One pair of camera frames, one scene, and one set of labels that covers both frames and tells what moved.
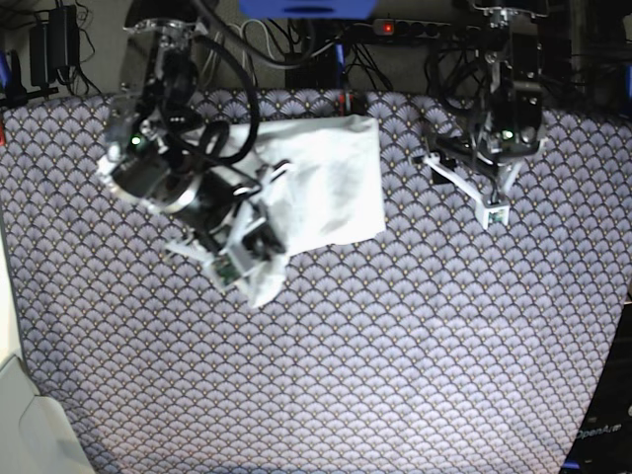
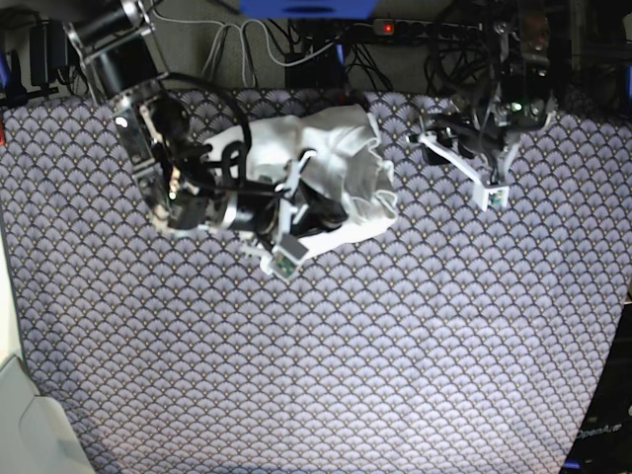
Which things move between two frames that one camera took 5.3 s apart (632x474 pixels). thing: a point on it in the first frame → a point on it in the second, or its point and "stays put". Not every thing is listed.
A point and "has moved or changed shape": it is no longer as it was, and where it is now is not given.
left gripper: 238,236 → 282,257
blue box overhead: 308,9 stays put
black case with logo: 603,444 stays put
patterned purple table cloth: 447,346 stays put
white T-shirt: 334,195 has moved or changed shape
